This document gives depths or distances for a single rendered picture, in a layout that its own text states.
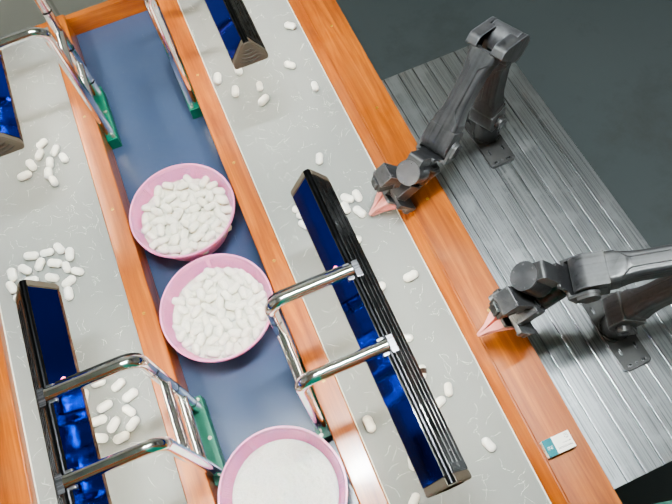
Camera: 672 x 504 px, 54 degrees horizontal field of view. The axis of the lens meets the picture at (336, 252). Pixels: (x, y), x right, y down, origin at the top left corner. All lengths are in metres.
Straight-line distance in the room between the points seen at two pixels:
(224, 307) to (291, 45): 0.79
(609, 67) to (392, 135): 1.44
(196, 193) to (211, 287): 0.26
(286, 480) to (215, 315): 0.41
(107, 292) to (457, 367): 0.84
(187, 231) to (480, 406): 0.81
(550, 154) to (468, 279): 0.48
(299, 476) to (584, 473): 0.58
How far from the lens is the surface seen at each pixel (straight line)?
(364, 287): 1.16
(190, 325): 1.60
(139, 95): 2.07
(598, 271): 1.29
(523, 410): 1.48
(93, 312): 1.69
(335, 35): 1.95
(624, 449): 1.62
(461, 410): 1.49
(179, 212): 1.73
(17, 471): 1.63
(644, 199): 2.68
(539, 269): 1.25
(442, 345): 1.52
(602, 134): 2.79
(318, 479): 1.47
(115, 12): 2.27
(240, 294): 1.59
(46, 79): 2.13
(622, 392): 1.64
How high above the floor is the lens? 2.19
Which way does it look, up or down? 65 degrees down
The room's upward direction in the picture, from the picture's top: 10 degrees counter-clockwise
